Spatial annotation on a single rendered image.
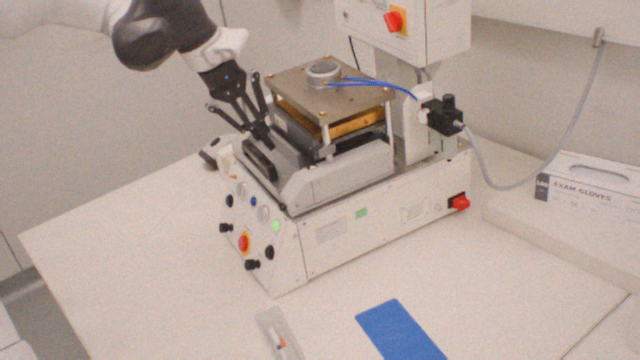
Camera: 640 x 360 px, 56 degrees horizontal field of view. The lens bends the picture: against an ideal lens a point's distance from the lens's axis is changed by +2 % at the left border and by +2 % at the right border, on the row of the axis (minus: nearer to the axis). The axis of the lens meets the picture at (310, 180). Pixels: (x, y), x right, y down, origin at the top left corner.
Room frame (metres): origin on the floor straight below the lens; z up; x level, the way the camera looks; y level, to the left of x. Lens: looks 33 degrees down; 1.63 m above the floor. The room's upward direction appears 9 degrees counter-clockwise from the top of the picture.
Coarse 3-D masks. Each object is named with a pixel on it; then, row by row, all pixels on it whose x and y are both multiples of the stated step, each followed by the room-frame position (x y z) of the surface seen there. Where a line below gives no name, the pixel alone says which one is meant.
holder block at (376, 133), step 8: (376, 128) 1.15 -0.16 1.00; (288, 136) 1.21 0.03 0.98; (360, 136) 1.16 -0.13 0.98; (368, 136) 1.12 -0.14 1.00; (376, 136) 1.12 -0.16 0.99; (384, 136) 1.12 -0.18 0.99; (296, 144) 1.17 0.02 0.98; (336, 144) 1.12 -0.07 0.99; (344, 144) 1.11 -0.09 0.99; (352, 144) 1.10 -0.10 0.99; (360, 144) 1.10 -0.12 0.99; (304, 152) 1.14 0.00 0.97; (336, 152) 1.08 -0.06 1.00; (320, 160) 1.06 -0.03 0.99
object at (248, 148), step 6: (246, 144) 1.15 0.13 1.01; (252, 144) 1.15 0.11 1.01; (246, 150) 1.15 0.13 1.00; (252, 150) 1.12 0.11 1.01; (258, 150) 1.12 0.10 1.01; (252, 156) 1.12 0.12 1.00; (258, 156) 1.09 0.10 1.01; (264, 156) 1.09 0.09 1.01; (258, 162) 1.09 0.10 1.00; (264, 162) 1.06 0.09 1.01; (270, 162) 1.06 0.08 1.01; (264, 168) 1.06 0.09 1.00; (270, 168) 1.04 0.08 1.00; (270, 174) 1.04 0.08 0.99; (276, 174) 1.05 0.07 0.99; (270, 180) 1.04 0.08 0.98; (276, 180) 1.04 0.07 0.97
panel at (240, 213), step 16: (240, 176) 1.19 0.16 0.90; (256, 192) 1.11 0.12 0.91; (224, 208) 1.22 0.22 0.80; (240, 208) 1.15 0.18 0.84; (256, 208) 1.09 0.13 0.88; (272, 208) 1.03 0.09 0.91; (240, 224) 1.13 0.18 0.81; (256, 224) 1.06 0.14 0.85; (272, 224) 1.01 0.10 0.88; (256, 240) 1.04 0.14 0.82; (272, 240) 0.99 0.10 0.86; (256, 256) 1.02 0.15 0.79; (272, 256) 0.96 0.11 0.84; (256, 272) 1.00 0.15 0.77; (272, 272) 0.95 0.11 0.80
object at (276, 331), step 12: (264, 312) 0.87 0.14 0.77; (276, 312) 0.86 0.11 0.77; (264, 324) 0.84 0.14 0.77; (276, 324) 0.83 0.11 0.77; (264, 336) 0.81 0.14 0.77; (276, 336) 0.80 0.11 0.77; (288, 336) 0.80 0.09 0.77; (276, 348) 0.77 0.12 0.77; (288, 348) 0.77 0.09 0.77; (300, 348) 0.76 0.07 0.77
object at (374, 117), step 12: (288, 108) 1.20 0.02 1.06; (372, 108) 1.13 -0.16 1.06; (300, 120) 1.13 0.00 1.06; (348, 120) 1.09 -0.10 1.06; (360, 120) 1.10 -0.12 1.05; (372, 120) 1.11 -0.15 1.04; (384, 120) 1.12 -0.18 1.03; (312, 132) 1.07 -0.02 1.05; (336, 132) 1.07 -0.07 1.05; (348, 132) 1.09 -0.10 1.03; (360, 132) 1.10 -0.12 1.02
